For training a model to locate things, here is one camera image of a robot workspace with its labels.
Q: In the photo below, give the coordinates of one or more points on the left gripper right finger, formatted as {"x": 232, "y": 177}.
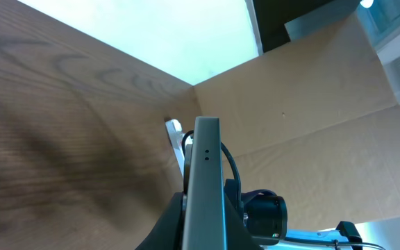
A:
{"x": 238, "y": 238}

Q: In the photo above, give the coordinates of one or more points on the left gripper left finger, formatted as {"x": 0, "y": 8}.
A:
{"x": 166, "y": 234}

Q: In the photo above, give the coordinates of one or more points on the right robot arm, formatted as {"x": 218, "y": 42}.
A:
{"x": 259, "y": 220}

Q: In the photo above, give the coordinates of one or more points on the white power strip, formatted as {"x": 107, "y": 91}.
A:
{"x": 175, "y": 133}

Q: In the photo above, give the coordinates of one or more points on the brown cardboard panel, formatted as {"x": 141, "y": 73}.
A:
{"x": 315, "y": 121}

